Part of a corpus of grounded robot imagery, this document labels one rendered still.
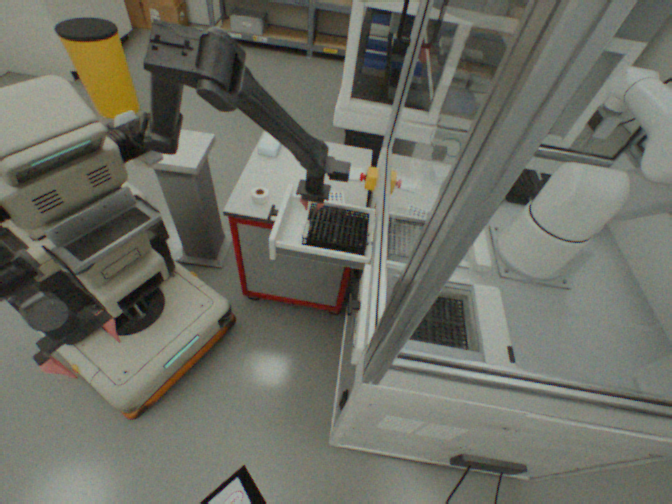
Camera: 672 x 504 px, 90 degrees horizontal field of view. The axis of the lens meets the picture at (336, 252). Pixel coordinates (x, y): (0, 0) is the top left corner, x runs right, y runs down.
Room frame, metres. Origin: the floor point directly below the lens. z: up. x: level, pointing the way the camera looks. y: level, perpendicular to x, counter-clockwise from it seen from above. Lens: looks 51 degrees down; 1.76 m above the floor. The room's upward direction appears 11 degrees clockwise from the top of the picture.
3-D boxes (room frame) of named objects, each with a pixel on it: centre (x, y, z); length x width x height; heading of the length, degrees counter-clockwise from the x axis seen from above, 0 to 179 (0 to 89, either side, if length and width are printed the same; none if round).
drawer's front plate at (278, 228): (0.83, 0.21, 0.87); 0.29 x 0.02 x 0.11; 0
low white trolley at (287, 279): (1.24, 0.20, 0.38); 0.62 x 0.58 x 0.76; 0
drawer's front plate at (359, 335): (0.52, -0.11, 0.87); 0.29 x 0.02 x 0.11; 0
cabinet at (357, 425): (0.79, -0.59, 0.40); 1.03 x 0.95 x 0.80; 0
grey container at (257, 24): (4.64, 1.58, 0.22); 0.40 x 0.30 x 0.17; 94
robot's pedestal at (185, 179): (1.28, 0.84, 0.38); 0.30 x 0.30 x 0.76; 4
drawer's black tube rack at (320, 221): (0.83, 0.01, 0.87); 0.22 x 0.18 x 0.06; 90
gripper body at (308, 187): (0.80, 0.10, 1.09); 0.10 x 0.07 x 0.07; 90
